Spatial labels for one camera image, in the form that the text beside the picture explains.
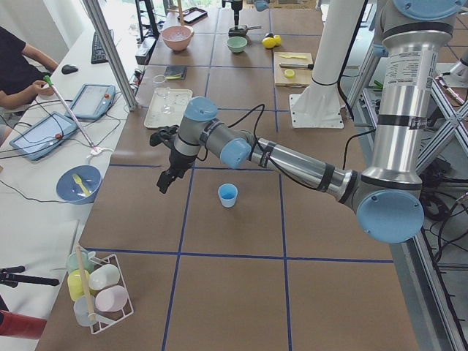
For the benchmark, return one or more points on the person forearm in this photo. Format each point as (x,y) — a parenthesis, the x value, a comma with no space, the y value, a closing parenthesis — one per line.
(14,101)

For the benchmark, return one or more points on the yellow plastic fork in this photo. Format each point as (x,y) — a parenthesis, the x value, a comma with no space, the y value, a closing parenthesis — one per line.
(77,179)

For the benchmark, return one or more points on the blue bowl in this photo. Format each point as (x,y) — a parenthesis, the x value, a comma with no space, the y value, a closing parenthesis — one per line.
(69,191)

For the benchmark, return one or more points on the white cup in rack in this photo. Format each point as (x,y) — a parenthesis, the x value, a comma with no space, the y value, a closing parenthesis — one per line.
(103,277)

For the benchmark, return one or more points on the pink cup in rack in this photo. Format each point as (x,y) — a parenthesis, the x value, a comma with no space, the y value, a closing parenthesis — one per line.
(111,299)

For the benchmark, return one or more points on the teach pendant far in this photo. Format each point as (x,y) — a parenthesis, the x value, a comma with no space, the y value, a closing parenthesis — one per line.
(93,101)

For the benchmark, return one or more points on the light blue plastic cup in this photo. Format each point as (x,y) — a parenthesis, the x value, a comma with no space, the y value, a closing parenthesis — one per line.
(227,194)

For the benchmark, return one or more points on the clear drinking glass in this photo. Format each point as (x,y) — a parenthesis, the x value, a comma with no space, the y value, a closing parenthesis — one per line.
(160,85)

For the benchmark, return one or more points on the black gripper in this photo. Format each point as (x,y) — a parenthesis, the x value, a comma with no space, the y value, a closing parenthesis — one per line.
(178,160)
(236,15)

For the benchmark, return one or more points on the black computer mouse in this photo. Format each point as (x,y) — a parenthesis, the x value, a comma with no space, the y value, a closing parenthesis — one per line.
(69,69)

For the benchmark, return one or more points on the mint green bowl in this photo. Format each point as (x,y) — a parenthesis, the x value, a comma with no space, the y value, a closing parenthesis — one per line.
(237,44)

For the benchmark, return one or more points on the teach pendant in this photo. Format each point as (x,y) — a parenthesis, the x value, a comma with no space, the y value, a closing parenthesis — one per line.
(44,136)
(93,101)

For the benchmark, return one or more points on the teach pendant near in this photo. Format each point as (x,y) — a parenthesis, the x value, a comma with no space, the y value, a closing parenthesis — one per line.
(44,136)

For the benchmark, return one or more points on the pink stick with green tip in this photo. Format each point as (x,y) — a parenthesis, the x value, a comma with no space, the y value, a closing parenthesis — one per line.
(73,116)

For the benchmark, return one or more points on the yellow plastic knife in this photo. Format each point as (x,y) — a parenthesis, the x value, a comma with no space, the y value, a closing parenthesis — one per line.
(285,56)

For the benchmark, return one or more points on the yellow lemon upper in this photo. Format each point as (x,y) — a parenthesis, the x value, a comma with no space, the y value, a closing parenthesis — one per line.
(278,40)

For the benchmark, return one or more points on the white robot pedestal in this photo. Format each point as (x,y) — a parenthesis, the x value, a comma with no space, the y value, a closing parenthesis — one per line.
(318,106)

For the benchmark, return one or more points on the metal ice scoop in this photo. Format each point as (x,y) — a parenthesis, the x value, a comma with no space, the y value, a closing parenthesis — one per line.
(241,30)

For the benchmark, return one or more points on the green cup in rack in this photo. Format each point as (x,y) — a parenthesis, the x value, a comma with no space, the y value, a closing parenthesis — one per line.
(88,264)

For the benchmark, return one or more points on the black camera tripod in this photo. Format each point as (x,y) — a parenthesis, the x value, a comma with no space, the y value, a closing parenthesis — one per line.
(12,277)

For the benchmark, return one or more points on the wooden cutting board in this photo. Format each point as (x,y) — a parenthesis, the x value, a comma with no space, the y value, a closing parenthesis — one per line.
(302,77)

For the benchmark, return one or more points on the yellow lemon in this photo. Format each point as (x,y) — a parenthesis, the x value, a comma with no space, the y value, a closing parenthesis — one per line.
(269,42)
(278,40)

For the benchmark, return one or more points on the cream bear tray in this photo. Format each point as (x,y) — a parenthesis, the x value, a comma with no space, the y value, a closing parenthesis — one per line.
(167,107)

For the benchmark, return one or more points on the person right hand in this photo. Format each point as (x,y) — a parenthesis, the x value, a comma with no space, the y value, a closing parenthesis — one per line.
(41,88)

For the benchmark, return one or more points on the yellow cup in rack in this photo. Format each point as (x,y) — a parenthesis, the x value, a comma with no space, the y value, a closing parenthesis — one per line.
(75,285)

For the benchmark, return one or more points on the clear cup in rack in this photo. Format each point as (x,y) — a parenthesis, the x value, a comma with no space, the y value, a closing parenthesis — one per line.
(80,309)

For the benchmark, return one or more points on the yellow lemon lower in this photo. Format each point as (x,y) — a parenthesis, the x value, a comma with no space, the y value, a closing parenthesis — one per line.
(269,42)

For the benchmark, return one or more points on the white wire cup rack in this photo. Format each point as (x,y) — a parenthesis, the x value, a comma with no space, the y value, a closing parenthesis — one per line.
(105,320)

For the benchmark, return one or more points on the aluminium frame post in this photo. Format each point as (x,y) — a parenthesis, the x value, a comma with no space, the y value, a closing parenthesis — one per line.
(98,20)

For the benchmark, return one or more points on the pink bowl with ice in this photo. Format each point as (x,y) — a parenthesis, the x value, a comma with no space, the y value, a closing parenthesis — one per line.
(177,38)

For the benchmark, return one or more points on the red fire extinguisher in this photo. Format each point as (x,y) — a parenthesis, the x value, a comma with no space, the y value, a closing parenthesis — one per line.
(21,326)

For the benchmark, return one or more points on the black keyboard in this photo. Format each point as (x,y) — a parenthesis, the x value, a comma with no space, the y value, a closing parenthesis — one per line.
(98,54)

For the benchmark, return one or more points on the lemon half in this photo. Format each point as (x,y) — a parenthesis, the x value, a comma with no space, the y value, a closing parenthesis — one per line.
(289,73)

